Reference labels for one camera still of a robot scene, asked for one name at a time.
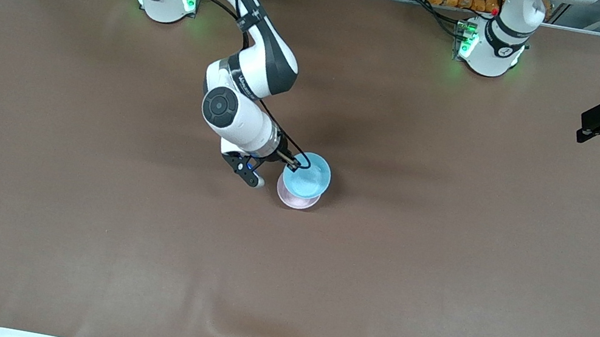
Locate blue bowl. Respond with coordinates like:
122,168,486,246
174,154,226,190
279,148,335,204

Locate pink bowl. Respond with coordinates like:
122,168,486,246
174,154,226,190
273,174,325,214

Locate brown table mat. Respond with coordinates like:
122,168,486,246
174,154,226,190
0,0,600,337

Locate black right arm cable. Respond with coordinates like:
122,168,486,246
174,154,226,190
78,0,343,172

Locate black base cable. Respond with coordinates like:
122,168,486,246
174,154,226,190
411,0,466,40

